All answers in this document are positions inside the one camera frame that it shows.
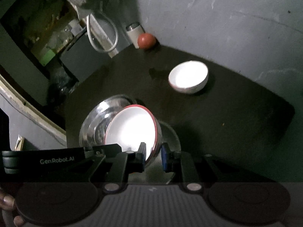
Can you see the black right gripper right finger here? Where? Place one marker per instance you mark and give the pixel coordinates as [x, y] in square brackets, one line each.
[181, 164]

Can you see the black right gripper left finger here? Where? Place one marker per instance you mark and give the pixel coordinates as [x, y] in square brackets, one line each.
[124, 164]

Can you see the white bowl red rim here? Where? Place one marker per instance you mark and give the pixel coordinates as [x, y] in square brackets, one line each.
[134, 125]

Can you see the shiny steel bowl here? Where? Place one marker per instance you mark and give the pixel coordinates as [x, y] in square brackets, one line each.
[94, 126]

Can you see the white ceramic bowl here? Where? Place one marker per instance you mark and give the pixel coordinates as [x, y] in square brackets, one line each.
[189, 77]

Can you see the steel plate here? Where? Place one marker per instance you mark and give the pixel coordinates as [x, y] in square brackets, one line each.
[157, 171]

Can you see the person's right hand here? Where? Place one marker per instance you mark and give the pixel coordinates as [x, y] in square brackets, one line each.
[8, 204]

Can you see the green box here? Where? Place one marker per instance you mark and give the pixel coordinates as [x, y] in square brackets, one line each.
[47, 57]

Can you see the red tomato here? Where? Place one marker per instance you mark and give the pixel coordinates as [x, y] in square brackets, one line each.
[146, 40]

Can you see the white steel-lid canister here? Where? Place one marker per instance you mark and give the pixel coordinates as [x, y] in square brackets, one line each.
[134, 30]

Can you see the cream door frame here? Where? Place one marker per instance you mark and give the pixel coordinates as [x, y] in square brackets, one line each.
[30, 112]

